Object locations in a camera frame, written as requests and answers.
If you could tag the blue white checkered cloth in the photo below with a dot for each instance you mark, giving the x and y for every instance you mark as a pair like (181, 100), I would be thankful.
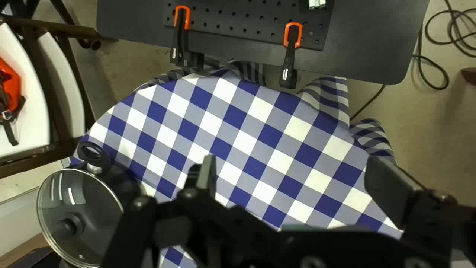
(257, 149)

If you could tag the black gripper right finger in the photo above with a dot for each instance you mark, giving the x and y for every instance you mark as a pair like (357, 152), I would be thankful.
(395, 193)

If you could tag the dark wooden frame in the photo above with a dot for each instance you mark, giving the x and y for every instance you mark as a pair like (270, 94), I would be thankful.
(59, 98)

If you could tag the black perforated panel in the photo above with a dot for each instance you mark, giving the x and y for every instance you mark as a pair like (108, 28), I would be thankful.
(366, 34)

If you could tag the orange black spring clamp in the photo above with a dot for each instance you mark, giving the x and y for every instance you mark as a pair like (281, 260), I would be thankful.
(181, 34)
(291, 49)

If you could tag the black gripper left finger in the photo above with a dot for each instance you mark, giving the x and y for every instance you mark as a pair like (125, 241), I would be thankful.
(148, 217)

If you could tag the glass pot lid with knob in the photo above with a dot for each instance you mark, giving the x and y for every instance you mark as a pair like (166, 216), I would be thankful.
(82, 208)

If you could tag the white round panel, orange part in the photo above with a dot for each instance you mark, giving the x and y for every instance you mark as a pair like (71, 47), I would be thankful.
(29, 109)

